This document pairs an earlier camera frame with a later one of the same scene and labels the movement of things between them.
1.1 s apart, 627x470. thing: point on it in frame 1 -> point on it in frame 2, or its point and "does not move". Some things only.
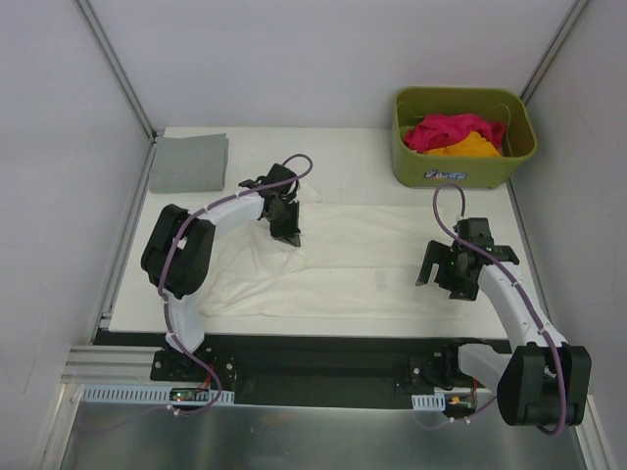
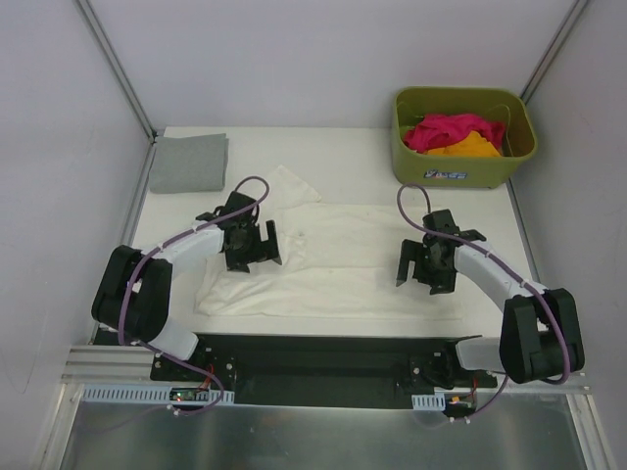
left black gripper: x=283 y=215 -> x=260 y=246
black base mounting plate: x=330 y=369 does not move
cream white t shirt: x=361 y=262 does not move
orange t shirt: x=474 y=145 does not move
